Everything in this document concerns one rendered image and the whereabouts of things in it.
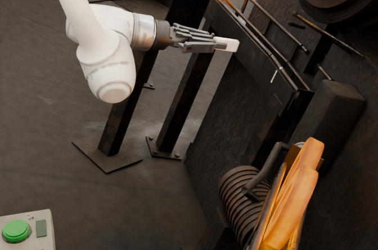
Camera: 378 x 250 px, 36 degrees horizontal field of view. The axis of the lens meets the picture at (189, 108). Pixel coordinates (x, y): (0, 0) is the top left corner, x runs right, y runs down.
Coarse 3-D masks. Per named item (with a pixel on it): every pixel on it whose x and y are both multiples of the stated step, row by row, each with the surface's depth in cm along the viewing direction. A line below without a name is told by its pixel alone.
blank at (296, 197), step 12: (300, 168) 102; (300, 180) 98; (312, 180) 99; (288, 192) 106; (300, 192) 97; (312, 192) 97; (288, 204) 96; (300, 204) 96; (276, 216) 101; (288, 216) 96; (300, 216) 96; (276, 228) 97; (288, 228) 96; (264, 240) 101; (276, 240) 99
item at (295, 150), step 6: (294, 144) 125; (294, 150) 125; (288, 156) 126; (294, 156) 126; (282, 162) 127; (288, 162) 126; (318, 162) 124; (288, 168) 127; (318, 168) 125; (282, 180) 128
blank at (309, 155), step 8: (304, 144) 121; (312, 144) 114; (320, 144) 115; (304, 152) 112; (312, 152) 112; (320, 152) 113; (296, 160) 121; (304, 160) 111; (312, 160) 111; (296, 168) 111; (312, 168) 110; (288, 176) 121; (280, 192) 120
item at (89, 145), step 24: (120, 0) 197; (144, 0) 205; (168, 0) 206; (192, 0) 187; (192, 24) 196; (144, 72) 206; (120, 120) 213; (96, 144) 224; (120, 144) 222; (120, 168) 218
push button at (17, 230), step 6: (12, 222) 92; (18, 222) 92; (24, 222) 92; (6, 228) 91; (12, 228) 91; (18, 228) 91; (24, 228) 91; (6, 234) 90; (12, 234) 90; (18, 234) 90; (24, 234) 91; (12, 240) 90; (18, 240) 90
